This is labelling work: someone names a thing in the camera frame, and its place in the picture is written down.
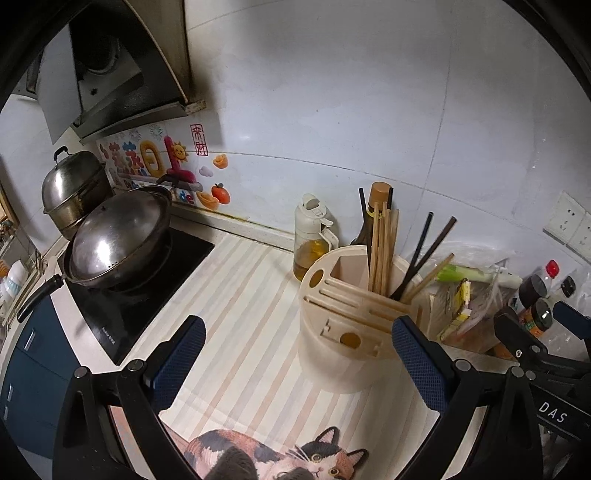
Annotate metal wire rack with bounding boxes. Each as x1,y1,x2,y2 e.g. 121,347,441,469
0,185,48,329

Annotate stack of white cups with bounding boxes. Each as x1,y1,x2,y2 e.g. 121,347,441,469
0,260,27,304

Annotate oil bottle with white cap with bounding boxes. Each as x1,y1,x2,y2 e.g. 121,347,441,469
293,193,340,282

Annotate steel wok lid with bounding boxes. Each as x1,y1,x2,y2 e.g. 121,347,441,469
71,187,170,283

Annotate brown wooden chopstick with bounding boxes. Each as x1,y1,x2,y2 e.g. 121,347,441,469
379,201,389,293

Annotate steel steamer pot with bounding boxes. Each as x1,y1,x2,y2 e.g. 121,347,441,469
41,146,114,241

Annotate green leek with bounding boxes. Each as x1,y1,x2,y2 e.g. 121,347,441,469
436,263,523,285

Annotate colourful wall stickers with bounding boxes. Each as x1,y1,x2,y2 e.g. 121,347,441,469
96,124,232,213

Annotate cream plastic utensil holder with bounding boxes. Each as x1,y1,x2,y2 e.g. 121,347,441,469
297,244,426,394

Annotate red cap seasoning bottle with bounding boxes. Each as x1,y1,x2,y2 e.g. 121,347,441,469
512,259,562,319

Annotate translucent plastic bag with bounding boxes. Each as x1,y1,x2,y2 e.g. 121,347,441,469
414,249,528,357

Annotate blue cabinet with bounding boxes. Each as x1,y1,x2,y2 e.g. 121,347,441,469
0,294,80,462

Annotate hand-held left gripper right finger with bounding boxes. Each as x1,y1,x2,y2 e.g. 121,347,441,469
387,316,548,480

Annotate striped cat print table mat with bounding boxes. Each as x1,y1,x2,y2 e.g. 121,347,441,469
106,230,445,480

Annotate dark bottle with brown cap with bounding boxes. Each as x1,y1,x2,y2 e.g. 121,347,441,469
350,182,399,250

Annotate black cap seasoning jar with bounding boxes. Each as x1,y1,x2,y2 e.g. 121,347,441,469
519,299,555,343

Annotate yellow packet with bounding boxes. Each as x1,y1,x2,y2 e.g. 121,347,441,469
440,279,475,341

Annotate black wok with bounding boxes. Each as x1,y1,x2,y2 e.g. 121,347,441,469
17,174,180,324

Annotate dark brown chopstick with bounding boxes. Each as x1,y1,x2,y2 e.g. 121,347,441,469
389,218,458,298

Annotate white wall socket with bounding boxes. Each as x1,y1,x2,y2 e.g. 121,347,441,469
567,217,591,255
543,191,587,245

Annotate thin black chopstick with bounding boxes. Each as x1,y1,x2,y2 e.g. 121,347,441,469
403,211,435,286

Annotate light wooden chopstick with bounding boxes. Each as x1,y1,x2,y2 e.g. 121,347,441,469
383,211,395,293
388,208,400,289
401,253,455,304

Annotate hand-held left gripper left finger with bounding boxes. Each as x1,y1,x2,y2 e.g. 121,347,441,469
53,315,206,480

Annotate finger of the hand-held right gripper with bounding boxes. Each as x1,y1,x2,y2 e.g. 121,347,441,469
552,299,591,343
494,312,555,370

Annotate range hood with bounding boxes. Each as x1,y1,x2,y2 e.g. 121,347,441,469
9,0,206,145

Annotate black induction cooktop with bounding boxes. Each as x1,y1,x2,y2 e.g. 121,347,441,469
59,225,216,366

